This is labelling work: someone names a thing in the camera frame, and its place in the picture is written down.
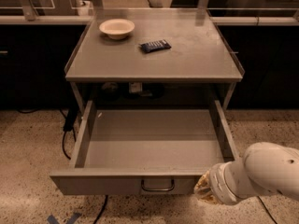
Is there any grey top drawer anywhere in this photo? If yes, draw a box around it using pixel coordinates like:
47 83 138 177
50 101 238 195

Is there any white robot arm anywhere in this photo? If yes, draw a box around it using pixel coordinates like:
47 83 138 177
193 142 299 205

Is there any white label box behind drawer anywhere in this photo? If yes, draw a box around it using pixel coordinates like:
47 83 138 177
129 82 143 93

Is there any black round object behind drawer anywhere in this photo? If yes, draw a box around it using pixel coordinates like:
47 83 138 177
101 82 119 100

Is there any dark blue snack packet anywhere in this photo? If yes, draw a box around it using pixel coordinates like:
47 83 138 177
140 39 171 53

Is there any black power adapter left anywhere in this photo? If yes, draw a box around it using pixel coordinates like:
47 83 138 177
63 108 78 132

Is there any blue tape cross on floor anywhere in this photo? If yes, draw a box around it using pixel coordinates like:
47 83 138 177
47 212 81 224

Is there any grey cabinet table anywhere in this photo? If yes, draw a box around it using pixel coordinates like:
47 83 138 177
64 7 246 114

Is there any white bowl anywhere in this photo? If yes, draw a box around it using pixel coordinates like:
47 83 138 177
99 19 135 40

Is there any black cable on right floor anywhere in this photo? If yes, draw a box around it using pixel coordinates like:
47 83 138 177
257 196 279 224

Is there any black cable on floor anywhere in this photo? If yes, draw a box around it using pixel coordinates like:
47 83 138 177
59 108 78 161
257 196 279 224

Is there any black cable on left floor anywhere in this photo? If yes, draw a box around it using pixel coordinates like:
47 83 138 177
59 108 78 161

